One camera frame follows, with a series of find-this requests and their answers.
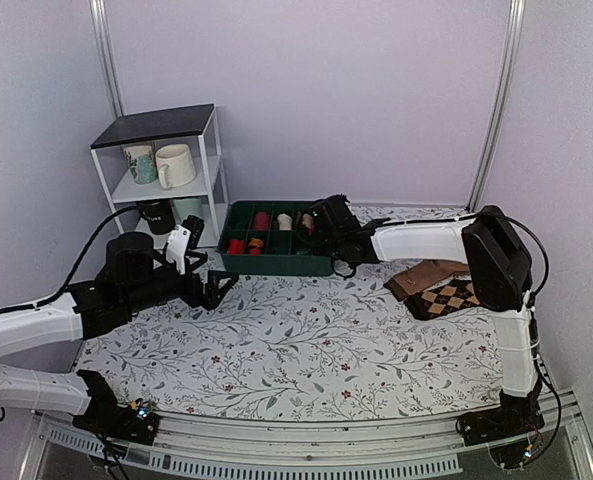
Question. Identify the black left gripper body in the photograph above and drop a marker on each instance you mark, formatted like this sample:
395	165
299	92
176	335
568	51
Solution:
147	293

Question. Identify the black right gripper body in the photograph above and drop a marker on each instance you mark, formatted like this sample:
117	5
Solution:
329	245

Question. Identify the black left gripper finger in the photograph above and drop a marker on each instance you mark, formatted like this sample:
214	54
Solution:
216	286
194	227

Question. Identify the green divided storage box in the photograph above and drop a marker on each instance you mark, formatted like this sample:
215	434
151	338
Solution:
285	254

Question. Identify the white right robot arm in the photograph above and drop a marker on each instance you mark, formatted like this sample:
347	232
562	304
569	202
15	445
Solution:
488	242

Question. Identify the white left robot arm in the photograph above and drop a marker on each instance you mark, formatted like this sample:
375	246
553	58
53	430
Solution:
75	312

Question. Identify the mint green mug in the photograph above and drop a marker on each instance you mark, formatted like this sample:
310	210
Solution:
187	206

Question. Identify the brown beige rolled sock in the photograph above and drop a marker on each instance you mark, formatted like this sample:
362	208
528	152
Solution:
304	221

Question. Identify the black mug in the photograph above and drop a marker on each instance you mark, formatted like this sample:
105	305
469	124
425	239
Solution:
158	214

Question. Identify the red rolled sock front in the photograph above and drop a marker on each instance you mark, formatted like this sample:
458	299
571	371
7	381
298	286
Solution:
236	247

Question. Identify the white rolled sock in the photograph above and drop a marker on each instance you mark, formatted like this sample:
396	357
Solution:
284	222

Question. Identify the cream white mug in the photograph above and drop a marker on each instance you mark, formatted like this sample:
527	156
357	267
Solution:
175	166

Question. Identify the white shelf with black top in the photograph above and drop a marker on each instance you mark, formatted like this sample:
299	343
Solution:
198	127

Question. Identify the orange red rolled sock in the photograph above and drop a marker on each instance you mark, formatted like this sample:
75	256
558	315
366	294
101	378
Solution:
255	246

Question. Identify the dark red rolled sock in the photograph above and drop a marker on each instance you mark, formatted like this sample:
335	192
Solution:
262	221

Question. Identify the floral teal mug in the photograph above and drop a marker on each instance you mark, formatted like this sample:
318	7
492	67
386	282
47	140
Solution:
141	163

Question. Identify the tan brown sock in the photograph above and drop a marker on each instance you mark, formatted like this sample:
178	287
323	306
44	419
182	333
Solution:
422	276

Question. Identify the floral patterned table mat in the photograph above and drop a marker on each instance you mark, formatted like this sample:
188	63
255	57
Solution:
306	349

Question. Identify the brown argyle sock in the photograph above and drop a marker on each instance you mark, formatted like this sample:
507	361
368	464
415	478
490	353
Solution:
452	297

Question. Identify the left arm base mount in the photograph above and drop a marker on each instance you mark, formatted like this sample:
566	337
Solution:
121	420

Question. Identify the right aluminium corner post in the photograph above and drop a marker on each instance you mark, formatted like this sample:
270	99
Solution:
508	62

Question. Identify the aluminium corner post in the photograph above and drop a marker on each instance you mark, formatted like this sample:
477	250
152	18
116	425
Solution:
508	62
102	37

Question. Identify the left aluminium corner post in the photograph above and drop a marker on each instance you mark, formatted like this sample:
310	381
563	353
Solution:
102	37

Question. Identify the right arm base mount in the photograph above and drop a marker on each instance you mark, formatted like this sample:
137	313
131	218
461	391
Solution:
512	418

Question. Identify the aluminium front rail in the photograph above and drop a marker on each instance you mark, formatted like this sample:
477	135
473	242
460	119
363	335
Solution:
429	447

